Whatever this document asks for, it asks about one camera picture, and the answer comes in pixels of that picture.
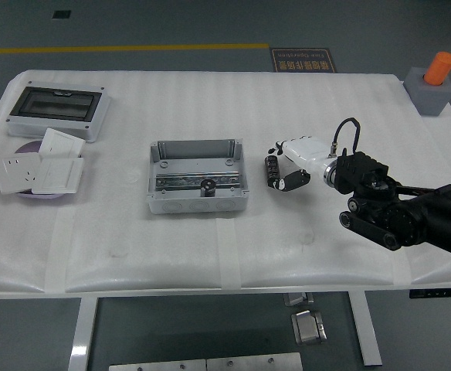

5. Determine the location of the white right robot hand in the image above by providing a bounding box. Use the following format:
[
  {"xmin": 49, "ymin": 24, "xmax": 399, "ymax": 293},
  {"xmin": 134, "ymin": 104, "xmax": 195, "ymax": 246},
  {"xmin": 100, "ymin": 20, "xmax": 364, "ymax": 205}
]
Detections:
[{"xmin": 267, "ymin": 134, "xmax": 333, "ymax": 193}]

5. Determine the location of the dark cylindrical battery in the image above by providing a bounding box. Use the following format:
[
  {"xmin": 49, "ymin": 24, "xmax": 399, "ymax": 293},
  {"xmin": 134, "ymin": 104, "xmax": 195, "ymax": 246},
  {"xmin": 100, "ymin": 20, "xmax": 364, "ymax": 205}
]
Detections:
[
  {"xmin": 198, "ymin": 179, "xmax": 217, "ymax": 197},
  {"xmin": 263, "ymin": 154, "xmax": 283, "ymax": 189}
]

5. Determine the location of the open grey junction box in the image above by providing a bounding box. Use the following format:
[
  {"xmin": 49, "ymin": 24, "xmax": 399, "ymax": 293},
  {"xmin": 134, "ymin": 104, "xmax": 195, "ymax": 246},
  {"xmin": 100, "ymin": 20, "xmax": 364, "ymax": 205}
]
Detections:
[{"xmin": 144, "ymin": 138, "xmax": 249, "ymax": 215}]

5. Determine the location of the grey distribution box clear cover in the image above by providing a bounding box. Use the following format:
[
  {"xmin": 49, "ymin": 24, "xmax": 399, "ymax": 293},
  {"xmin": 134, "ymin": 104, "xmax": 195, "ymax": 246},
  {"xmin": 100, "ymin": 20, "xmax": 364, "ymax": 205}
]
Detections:
[{"xmin": 5, "ymin": 80, "xmax": 113, "ymax": 144}]

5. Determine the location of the white foam table mat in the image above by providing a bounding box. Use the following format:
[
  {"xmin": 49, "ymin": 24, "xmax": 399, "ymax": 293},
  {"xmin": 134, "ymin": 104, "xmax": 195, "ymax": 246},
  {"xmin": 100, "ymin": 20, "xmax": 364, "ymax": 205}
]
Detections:
[{"xmin": 0, "ymin": 69, "xmax": 451, "ymax": 295}]

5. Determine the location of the dark floor sign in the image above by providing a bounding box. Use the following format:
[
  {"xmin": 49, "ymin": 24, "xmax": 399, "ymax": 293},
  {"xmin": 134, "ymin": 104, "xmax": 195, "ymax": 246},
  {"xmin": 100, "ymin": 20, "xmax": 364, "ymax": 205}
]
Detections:
[{"xmin": 270, "ymin": 47, "xmax": 337, "ymax": 73}]

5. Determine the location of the grey foam block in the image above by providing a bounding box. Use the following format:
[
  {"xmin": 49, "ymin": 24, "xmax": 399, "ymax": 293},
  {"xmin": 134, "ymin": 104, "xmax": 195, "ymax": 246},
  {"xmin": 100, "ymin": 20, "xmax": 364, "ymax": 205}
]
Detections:
[{"xmin": 403, "ymin": 66, "xmax": 451, "ymax": 117}]

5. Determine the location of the orange cylinder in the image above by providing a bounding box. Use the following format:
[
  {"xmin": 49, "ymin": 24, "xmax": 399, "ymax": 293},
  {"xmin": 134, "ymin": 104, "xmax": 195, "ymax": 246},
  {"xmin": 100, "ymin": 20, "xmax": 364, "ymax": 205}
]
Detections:
[{"xmin": 422, "ymin": 51, "xmax": 451, "ymax": 87}]

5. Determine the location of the white table leg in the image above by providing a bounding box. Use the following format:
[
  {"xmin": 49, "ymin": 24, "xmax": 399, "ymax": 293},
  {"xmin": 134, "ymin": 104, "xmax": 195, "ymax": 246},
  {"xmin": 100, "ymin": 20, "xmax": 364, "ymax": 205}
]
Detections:
[
  {"xmin": 67, "ymin": 297, "xmax": 99, "ymax": 371},
  {"xmin": 348, "ymin": 291, "xmax": 384, "ymax": 367}
]

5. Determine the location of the black table control panel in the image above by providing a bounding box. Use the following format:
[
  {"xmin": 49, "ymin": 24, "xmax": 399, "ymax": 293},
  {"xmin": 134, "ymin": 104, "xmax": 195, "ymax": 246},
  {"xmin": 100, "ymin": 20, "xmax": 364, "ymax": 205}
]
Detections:
[{"xmin": 409, "ymin": 288, "xmax": 451, "ymax": 299}]

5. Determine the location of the grey metal plate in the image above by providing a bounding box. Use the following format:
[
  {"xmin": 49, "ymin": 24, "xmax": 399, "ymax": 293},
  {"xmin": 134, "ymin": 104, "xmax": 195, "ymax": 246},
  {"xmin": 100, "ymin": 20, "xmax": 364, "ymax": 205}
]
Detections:
[
  {"xmin": 108, "ymin": 359, "xmax": 207, "ymax": 371},
  {"xmin": 205, "ymin": 352, "xmax": 303, "ymax": 371}
]

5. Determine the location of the purple round plate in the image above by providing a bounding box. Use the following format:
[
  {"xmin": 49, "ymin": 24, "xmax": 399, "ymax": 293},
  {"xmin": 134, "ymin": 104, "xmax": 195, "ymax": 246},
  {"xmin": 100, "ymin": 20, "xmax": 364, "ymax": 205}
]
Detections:
[{"xmin": 13, "ymin": 141, "xmax": 83, "ymax": 201}]

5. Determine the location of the metal DIN rail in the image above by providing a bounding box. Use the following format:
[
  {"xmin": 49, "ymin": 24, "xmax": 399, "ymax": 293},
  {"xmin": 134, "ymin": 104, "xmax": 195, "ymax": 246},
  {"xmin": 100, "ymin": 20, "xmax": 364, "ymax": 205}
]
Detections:
[{"xmin": 154, "ymin": 172, "xmax": 242, "ymax": 191}]

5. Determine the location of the small metal bracket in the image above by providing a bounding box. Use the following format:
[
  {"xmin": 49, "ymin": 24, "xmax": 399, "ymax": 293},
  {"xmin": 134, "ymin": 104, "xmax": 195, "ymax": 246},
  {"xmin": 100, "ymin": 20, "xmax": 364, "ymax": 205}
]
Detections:
[{"xmin": 283, "ymin": 292, "xmax": 314, "ymax": 308}]

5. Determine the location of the large metal bracket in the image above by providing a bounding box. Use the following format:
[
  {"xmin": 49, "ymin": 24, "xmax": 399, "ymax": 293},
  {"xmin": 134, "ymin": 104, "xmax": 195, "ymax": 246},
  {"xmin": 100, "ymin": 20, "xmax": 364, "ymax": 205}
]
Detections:
[{"xmin": 290, "ymin": 308, "xmax": 328, "ymax": 345}]

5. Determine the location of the white wall switch panel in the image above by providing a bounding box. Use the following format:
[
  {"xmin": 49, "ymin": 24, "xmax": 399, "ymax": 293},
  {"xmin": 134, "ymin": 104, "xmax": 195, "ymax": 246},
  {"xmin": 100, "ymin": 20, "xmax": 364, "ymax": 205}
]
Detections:
[
  {"xmin": 31, "ymin": 157, "xmax": 85, "ymax": 194},
  {"xmin": 39, "ymin": 128, "xmax": 86, "ymax": 159}
]

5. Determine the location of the white wall socket panel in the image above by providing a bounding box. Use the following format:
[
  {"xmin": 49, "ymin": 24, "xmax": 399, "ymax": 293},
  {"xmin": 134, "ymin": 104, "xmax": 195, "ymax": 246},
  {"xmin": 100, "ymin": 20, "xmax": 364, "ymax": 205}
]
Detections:
[{"xmin": 0, "ymin": 153, "xmax": 43, "ymax": 195}]

